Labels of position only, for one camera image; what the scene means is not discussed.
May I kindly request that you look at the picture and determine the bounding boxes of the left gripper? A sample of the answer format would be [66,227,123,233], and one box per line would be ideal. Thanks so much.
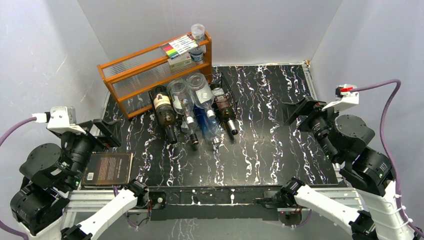
[59,117,122,188]

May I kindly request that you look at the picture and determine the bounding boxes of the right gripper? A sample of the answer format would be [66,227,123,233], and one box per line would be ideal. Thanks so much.
[278,95,345,162]

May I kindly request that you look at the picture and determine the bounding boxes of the dark green wine bottle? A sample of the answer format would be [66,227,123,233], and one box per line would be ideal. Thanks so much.
[148,85,178,145]

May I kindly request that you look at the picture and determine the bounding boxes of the olive green wine bottle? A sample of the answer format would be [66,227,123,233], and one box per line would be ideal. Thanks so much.
[211,84,239,136]

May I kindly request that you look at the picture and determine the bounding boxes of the clear whisky bottle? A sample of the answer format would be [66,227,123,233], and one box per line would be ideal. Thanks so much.
[181,121,199,146]

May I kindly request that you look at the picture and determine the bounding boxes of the clear bottle white cap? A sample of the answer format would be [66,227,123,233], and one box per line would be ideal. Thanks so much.
[167,78,197,130]

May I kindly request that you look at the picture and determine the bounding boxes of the blue glass bottle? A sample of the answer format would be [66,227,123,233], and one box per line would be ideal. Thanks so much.
[193,106,223,147]

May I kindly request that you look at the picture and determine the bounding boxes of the small clear bottle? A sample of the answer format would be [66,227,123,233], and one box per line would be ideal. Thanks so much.
[186,73,216,120]

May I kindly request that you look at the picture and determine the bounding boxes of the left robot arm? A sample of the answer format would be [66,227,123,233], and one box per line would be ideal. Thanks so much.
[10,114,150,240]

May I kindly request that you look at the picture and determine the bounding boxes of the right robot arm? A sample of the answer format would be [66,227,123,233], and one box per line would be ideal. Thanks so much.
[257,96,424,240]

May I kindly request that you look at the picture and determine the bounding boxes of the dark book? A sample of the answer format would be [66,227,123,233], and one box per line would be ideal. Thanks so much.
[81,153,134,188]

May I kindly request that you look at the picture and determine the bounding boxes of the orange wooden shelf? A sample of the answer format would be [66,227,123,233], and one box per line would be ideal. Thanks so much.
[97,32,213,119]

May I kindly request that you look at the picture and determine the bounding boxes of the marker pen set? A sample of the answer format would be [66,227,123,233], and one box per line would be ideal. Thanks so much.
[160,34,200,59]

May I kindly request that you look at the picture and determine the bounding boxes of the white cardboard box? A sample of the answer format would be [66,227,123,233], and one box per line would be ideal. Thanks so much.
[167,52,193,70]

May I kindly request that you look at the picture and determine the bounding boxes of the blue label jar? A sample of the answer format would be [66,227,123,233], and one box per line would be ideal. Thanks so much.
[189,46,204,62]

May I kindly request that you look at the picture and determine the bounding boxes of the clear plastic jar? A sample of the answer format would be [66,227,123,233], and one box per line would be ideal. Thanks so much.
[190,23,205,41]

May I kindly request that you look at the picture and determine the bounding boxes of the black wire wine rack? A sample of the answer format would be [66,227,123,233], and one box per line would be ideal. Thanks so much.
[148,73,235,129]

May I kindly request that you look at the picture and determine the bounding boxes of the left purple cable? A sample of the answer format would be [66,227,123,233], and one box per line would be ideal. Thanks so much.
[0,116,39,240]

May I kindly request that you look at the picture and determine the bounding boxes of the purple cable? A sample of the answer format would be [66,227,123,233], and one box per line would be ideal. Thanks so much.
[349,78,424,238]
[0,116,39,240]

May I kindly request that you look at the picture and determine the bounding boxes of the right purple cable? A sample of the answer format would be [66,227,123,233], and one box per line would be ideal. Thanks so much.
[349,78,424,238]

